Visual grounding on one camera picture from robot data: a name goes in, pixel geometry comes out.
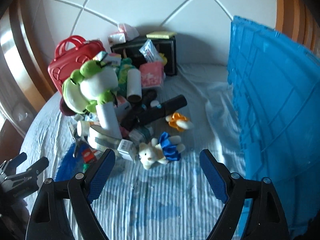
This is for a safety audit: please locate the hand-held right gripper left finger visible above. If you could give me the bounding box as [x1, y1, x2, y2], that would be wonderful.
[26, 149, 116, 240]

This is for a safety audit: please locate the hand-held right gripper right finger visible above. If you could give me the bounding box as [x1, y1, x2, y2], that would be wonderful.
[199, 149, 289, 240]

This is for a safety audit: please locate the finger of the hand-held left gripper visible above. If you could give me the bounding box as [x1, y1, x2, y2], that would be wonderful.
[0, 157, 49, 181]
[0, 152, 27, 175]

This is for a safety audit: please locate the white bunny plush blue dress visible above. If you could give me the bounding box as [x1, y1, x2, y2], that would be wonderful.
[139, 132, 185, 170]

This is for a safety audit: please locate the blue plastic crate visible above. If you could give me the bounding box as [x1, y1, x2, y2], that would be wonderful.
[227, 15, 320, 240]

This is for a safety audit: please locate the red white packet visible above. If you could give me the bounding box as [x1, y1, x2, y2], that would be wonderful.
[81, 147, 100, 163]

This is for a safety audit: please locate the dark blue flat item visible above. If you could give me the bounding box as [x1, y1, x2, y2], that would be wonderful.
[55, 142, 83, 180]

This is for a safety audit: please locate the white grey wrapped pack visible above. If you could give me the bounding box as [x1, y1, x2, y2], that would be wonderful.
[89, 126, 120, 152]

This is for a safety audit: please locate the small white carton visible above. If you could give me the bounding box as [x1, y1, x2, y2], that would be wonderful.
[117, 139, 137, 160]

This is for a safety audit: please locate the small white bottle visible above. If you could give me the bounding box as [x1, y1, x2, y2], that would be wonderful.
[76, 120, 100, 137]

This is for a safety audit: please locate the white paper roll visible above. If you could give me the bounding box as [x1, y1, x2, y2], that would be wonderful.
[96, 104, 123, 139]

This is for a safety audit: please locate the small teal carton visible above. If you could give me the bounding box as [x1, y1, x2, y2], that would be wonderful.
[129, 126, 154, 143]

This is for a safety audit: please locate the maroon plush hat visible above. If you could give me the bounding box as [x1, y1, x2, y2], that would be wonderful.
[59, 96, 78, 117]

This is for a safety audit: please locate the orange white plush toy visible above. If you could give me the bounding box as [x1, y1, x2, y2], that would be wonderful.
[166, 112, 194, 130]

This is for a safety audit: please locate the white red carton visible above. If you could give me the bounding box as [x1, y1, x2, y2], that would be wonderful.
[114, 96, 132, 120]

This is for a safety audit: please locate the long black tube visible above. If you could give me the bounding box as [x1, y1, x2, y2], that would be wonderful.
[121, 94, 188, 130]

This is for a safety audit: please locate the green frog plush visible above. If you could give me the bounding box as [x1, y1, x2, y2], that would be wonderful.
[61, 60, 120, 114]

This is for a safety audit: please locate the white cylinder bottle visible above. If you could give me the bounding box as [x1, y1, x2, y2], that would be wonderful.
[126, 69, 143, 103]

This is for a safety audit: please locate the green patterned pouch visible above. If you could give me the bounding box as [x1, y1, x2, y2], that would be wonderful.
[117, 57, 137, 93]

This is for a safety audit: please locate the red toy suitcase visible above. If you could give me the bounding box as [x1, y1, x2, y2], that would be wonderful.
[48, 35, 107, 95]

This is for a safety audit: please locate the pink tissue pack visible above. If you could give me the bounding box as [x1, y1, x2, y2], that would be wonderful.
[139, 62, 164, 90]

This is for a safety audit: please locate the colourful printed carton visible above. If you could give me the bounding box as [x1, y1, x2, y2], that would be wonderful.
[92, 51, 122, 67]

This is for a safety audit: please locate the black box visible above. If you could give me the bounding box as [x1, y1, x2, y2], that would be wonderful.
[110, 35, 177, 77]

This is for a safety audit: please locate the white blue plastic packet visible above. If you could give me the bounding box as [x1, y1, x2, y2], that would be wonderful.
[139, 39, 160, 62]

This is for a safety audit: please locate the white tissue packet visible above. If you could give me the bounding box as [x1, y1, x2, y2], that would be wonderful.
[108, 23, 139, 46]

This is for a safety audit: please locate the yellow sticky note pad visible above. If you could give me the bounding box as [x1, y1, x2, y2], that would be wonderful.
[146, 31, 177, 40]

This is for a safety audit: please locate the white padded headboard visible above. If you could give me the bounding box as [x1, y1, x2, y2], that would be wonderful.
[25, 0, 278, 65]

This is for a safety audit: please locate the wooden headboard post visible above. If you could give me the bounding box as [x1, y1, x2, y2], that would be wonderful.
[0, 0, 57, 130]
[275, 0, 320, 53]

